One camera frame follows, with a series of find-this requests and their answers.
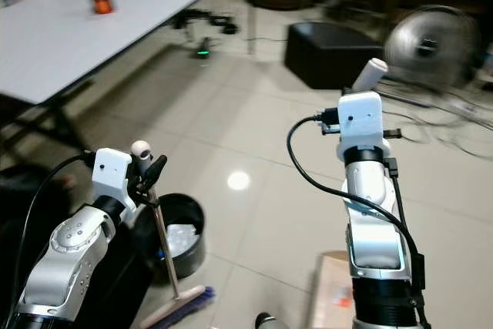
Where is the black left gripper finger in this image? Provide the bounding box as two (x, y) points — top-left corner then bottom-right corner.
(142, 155), (169, 193)

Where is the broom with metal stick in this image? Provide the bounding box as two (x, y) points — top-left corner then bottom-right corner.
(129, 141), (216, 329)

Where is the metal floor fan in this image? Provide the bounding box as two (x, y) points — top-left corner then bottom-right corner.
(384, 5), (483, 89)

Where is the black round waste bin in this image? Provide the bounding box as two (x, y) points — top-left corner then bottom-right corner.
(132, 193), (206, 281)

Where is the white folding table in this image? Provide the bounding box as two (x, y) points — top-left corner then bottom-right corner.
(0, 0), (257, 183)

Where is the black device with green light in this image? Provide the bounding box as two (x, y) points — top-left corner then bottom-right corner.
(172, 8), (238, 62)

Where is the small orange object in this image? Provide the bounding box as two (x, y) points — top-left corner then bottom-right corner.
(86, 0), (117, 16)

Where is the grey robot foot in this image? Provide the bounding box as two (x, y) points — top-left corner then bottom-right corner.
(253, 311), (287, 329)

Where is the black box stool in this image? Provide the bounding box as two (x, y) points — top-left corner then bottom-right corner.
(283, 22), (395, 90)

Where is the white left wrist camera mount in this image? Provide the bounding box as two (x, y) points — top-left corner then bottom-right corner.
(91, 148), (141, 216)

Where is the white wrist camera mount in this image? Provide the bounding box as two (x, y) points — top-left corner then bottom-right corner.
(335, 91), (393, 163)
(91, 148), (141, 216)

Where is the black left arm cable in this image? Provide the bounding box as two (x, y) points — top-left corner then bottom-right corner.
(8, 152), (96, 329)

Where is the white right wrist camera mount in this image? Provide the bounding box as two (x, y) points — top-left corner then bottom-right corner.
(335, 91), (393, 163)

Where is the black floor cable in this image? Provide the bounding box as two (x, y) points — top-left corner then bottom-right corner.
(391, 82), (493, 162)

